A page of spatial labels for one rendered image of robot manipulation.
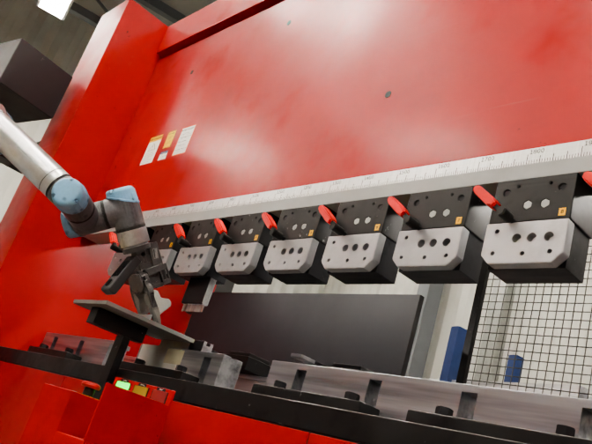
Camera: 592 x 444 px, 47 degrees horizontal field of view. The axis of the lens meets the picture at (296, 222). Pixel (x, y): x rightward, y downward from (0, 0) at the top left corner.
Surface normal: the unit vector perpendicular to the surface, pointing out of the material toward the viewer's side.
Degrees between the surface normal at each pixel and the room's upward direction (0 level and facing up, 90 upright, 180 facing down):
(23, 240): 90
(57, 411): 90
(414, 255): 90
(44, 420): 90
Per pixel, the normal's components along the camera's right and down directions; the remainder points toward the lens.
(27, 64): 0.79, 0.02
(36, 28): 0.35, -0.24
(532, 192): -0.69, -0.44
